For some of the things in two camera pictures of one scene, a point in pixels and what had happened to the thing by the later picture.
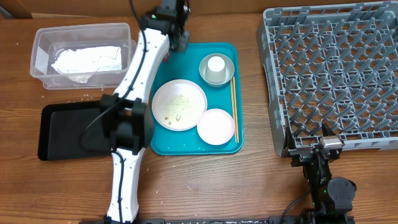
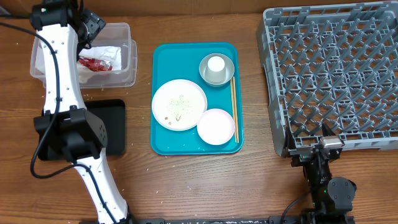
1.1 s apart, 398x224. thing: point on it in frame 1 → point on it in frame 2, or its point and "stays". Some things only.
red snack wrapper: (165, 58) → (95, 65)
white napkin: (82, 63) stays
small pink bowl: (215, 126) stays
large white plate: (179, 104) stays
